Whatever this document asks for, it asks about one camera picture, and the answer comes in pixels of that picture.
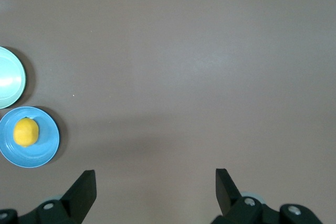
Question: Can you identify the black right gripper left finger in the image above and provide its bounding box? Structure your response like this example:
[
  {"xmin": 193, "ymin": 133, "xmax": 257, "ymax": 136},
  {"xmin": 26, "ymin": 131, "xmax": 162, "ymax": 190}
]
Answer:
[{"xmin": 0, "ymin": 169, "xmax": 96, "ymax": 224}]

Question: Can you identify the blue plate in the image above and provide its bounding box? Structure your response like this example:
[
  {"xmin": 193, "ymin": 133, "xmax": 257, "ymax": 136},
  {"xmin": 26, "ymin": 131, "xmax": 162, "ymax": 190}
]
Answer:
[{"xmin": 0, "ymin": 106, "xmax": 60, "ymax": 168}]

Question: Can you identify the yellow lemon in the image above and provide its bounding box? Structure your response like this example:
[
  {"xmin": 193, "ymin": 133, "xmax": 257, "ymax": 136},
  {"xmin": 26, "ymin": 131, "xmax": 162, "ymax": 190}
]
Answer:
[{"xmin": 13, "ymin": 118, "xmax": 40, "ymax": 148}]

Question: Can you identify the mint green plate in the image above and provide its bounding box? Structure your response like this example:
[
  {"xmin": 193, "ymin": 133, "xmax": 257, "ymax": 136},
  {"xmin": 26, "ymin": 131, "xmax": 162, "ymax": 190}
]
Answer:
[{"xmin": 0, "ymin": 46, "xmax": 27, "ymax": 110}]

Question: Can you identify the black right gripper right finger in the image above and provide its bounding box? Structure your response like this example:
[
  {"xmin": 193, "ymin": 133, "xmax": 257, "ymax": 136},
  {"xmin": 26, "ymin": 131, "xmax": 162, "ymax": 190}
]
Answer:
[{"xmin": 211, "ymin": 168, "xmax": 324, "ymax": 224}]

